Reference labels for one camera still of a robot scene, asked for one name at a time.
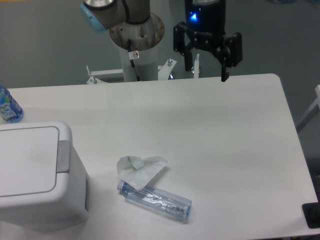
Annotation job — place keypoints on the white push-button trash can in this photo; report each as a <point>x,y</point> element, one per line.
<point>43,182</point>

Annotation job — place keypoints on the black clamp at table edge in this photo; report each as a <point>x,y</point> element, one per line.
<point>312,214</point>

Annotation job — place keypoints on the blue labelled water bottle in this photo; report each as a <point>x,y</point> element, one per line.
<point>10,110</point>

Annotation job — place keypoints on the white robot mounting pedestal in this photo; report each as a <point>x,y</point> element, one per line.
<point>135,66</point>

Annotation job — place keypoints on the white frame at right edge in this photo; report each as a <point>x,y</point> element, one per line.
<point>311,111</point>

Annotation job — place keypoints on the crumpled white paper wrapper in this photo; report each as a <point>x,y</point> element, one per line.
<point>137,171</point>

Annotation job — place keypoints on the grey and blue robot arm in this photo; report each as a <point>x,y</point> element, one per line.
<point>137,32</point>

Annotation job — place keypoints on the empty clear plastic bottle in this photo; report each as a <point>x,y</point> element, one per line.
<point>160,201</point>

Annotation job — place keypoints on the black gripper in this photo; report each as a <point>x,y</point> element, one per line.
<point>205,30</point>

